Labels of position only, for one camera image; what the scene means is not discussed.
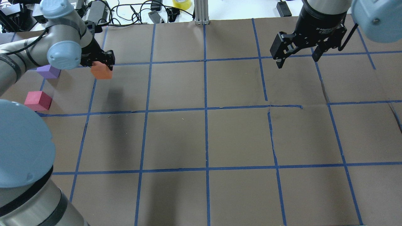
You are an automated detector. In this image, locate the yellow tape roll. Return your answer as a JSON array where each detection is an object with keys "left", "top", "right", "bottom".
[{"left": 172, "top": 0, "right": 192, "bottom": 10}]

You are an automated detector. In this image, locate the black power adapter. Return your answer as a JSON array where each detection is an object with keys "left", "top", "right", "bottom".
[{"left": 86, "top": 0, "right": 109, "bottom": 24}]

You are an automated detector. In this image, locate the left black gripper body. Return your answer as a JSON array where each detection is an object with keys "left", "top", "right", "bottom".
[{"left": 80, "top": 40, "right": 105, "bottom": 67}]

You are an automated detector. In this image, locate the aluminium frame post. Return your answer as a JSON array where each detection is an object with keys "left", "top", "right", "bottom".
[{"left": 194, "top": 0, "right": 210, "bottom": 25}]

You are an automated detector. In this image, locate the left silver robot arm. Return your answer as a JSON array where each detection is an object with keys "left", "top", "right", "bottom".
[{"left": 0, "top": 0, "right": 115, "bottom": 226}]

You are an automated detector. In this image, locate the orange foam cube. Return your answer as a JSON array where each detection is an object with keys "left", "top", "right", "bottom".
[{"left": 90, "top": 61, "right": 112, "bottom": 79}]

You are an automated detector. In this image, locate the pink foam cube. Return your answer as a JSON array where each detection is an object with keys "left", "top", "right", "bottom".
[{"left": 24, "top": 91, "right": 53, "bottom": 111}]

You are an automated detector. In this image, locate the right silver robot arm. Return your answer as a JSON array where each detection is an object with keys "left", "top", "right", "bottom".
[{"left": 270, "top": 0, "right": 402, "bottom": 69}]

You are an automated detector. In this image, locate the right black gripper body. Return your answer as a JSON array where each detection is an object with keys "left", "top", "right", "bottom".
[{"left": 290, "top": 0, "right": 349, "bottom": 52}]

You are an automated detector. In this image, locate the purple foam cube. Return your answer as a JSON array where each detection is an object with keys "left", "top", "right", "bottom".
[{"left": 36, "top": 65, "right": 61, "bottom": 79}]

